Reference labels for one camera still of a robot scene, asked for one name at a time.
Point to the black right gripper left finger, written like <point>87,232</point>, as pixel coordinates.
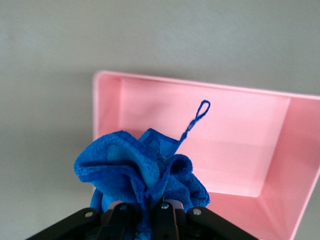
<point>100,222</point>

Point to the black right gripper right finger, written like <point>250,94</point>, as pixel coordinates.
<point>190,222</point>

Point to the blue microfibre cloth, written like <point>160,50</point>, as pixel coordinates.
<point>140,172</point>

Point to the pink plastic box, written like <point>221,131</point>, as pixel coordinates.
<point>237,155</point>

